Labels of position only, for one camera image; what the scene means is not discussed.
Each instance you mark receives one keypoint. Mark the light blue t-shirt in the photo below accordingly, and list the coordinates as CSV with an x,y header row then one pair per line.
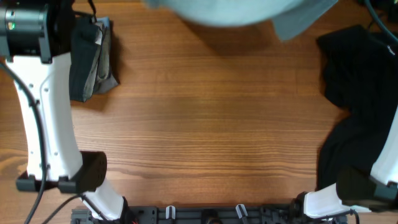
x,y
289,17

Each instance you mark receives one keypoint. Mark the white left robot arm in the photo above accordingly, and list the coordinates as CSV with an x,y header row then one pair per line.
x,y
36,38

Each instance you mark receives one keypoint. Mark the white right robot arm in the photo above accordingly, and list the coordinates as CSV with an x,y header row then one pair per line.
x,y
357,189

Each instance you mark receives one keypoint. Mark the black clothes pile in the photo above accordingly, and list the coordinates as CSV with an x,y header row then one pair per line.
x,y
360,76

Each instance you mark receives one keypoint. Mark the folded grey garment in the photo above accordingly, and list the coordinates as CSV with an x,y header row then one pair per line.
x,y
105,80

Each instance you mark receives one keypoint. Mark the folded light blue garment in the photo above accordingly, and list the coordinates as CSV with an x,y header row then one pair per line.
x,y
105,21

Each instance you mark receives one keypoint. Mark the folded black garment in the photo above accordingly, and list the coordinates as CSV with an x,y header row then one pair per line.
x,y
83,53

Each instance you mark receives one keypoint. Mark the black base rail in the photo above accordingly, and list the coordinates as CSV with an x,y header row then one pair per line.
x,y
239,214

